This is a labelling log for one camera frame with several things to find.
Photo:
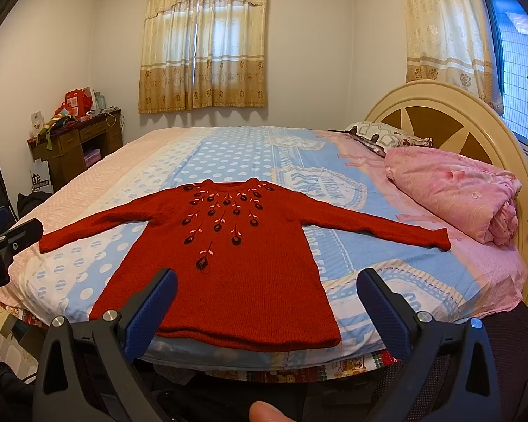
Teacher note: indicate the pink folded quilt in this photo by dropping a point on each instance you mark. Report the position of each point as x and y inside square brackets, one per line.
[476, 198]

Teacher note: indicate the red knitted sweater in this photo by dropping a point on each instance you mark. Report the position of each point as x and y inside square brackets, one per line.
[246, 275]

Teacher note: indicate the blue polka dot bed sheet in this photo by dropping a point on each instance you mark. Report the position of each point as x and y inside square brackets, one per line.
[469, 280]

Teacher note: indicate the beige back window curtain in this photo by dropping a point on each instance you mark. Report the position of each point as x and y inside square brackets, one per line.
[200, 54]

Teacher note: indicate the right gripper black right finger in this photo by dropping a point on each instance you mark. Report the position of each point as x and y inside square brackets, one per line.
[470, 391]

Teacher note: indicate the white paper shopping bag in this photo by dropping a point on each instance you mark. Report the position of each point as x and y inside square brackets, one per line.
[40, 177]

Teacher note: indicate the red gift bag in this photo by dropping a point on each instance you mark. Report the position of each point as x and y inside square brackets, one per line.
[78, 101]

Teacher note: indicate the dark wooden desk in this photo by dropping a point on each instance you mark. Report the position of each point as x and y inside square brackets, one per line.
[79, 145]

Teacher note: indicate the side window with grille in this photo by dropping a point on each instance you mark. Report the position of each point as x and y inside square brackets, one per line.
[509, 26]

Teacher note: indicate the patterned white pillow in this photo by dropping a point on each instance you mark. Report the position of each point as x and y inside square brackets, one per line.
[380, 137]

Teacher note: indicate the person's right hand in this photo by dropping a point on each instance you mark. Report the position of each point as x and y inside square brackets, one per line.
[263, 412]

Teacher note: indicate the cream wooden headboard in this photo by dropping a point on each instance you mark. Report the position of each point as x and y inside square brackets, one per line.
[459, 122]

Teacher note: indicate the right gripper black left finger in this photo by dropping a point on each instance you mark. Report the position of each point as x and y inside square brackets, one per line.
[85, 371]

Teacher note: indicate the beige side window curtain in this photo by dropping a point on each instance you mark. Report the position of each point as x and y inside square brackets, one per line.
[450, 41]

